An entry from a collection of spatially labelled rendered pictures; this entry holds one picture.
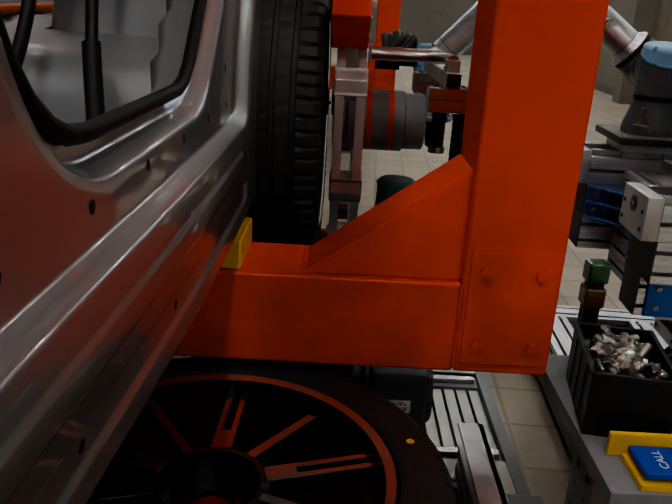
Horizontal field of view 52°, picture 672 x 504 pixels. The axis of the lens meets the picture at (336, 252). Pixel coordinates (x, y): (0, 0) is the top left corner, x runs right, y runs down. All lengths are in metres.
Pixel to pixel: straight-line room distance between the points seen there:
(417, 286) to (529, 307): 0.19
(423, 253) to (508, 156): 0.20
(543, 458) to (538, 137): 1.09
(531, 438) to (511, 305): 0.93
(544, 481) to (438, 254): 0.91
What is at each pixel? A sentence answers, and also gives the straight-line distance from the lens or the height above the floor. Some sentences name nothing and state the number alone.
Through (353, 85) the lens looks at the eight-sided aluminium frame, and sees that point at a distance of 1.37.
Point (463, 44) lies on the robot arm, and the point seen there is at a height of 1.02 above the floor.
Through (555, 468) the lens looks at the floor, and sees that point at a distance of 1.96.
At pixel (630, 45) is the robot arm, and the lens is 2.12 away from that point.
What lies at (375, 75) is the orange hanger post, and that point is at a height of 0.64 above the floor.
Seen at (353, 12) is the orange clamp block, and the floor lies 1.08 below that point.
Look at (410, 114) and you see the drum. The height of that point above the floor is 0.87.
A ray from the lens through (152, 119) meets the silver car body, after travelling 0.78.
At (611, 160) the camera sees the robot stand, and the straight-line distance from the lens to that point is 1.97.
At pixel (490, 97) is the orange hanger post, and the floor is 0.98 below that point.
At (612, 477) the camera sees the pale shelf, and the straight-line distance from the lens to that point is 1.17.
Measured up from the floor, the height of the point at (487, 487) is 0.39.
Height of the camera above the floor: 1.09
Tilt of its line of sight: 19 degrees down
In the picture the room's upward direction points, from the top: 3 degrees clockwise
